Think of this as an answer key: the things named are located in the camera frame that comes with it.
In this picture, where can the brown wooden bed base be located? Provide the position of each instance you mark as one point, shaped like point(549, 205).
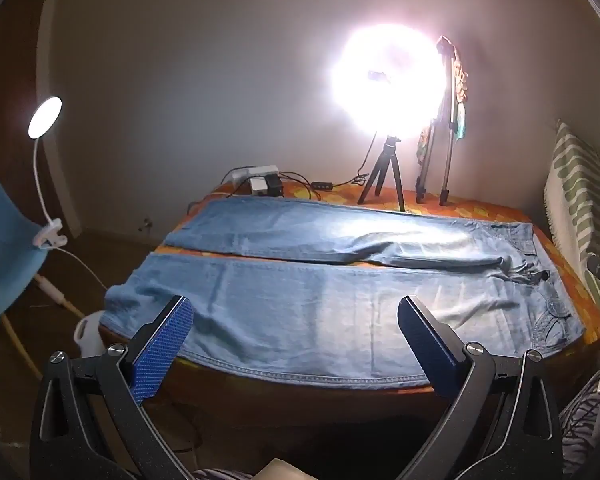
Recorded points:
point(280, 400)

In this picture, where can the colourful patterned cloth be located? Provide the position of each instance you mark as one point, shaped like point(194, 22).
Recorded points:
point(461, 80)

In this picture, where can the white plastic container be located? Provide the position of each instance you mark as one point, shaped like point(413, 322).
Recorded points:
point(91, 335)

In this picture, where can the zebra print clothing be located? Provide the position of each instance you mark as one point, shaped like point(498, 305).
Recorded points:
point(587, 425)

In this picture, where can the black power adapter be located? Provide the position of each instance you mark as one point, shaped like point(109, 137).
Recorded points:
point(274, 185)

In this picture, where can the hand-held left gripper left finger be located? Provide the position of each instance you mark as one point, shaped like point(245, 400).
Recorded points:
point(165, 347)

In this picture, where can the white clip lamp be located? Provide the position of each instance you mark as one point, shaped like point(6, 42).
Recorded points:
point(45, 115)

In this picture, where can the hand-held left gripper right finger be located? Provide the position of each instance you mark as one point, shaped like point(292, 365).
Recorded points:
point(430, 347)

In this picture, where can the blue chair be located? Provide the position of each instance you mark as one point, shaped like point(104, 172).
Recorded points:
point(10, 240)

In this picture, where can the green striped white pillow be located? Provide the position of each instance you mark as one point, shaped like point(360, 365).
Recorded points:
point(577, 190)

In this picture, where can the orange floral bedspread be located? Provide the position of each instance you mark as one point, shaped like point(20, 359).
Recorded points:
point(570, 280)

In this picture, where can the white power strip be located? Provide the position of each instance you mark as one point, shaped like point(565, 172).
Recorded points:
point(250, 172)

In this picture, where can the folded grey tripod stand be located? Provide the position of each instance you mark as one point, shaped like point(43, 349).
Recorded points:
point(449, 150)

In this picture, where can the white charger plug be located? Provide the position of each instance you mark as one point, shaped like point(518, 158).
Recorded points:
point(259, 186)

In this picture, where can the small black tripod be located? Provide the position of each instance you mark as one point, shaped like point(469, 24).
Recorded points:
point(391, 152)

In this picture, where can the light blue denim pants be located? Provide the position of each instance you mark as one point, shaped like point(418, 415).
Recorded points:
point(290, 300)

